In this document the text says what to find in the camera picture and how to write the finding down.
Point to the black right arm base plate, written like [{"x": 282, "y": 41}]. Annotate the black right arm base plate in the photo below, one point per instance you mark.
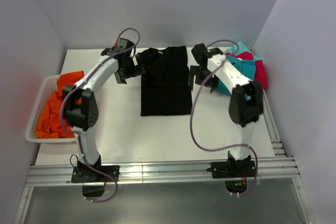
[{"x": 232, "y": 169}]

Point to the magenta shirt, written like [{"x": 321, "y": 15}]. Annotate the magenta shirt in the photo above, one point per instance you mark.
[{"x": 260, "y": 74}]

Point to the teal shirt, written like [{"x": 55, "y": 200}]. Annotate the teal shirt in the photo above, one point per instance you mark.
[{"x": 245, "y": 67}]

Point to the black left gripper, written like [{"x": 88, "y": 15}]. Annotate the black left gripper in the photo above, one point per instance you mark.
[{"x": 137, "y": 70}]

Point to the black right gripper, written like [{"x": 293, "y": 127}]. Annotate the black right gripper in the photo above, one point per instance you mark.
[{"x": 193, "y": 71}]

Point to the light turquoise shirt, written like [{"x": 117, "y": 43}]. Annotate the light turquoise shirt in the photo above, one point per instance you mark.
[{"x": 237, "y": 49}]

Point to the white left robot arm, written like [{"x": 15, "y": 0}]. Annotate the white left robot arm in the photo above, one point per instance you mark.
[{"x": 79, "y": 106}]

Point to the aluminium rail frame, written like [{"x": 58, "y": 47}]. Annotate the aluminium rail frame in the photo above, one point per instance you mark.
[{"x": 163, "y": 177}]

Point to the orange shirt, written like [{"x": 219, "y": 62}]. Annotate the orange shirt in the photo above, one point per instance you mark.
[{"x": 49, "y": 126}]

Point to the white plastic basket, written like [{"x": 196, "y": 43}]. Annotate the white plastic basket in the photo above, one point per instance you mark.
[{"x": 39, "y": 113}]

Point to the black t-shirt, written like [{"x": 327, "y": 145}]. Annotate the black t-shirt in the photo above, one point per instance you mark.
[{"x": 164, "y": 84}]

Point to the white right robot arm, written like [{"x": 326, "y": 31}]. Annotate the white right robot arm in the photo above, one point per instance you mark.
[{"x": 245, "y": 106}]

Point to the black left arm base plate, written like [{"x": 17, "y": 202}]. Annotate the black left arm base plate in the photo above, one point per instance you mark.
[{"x": 86, "y": 175}]

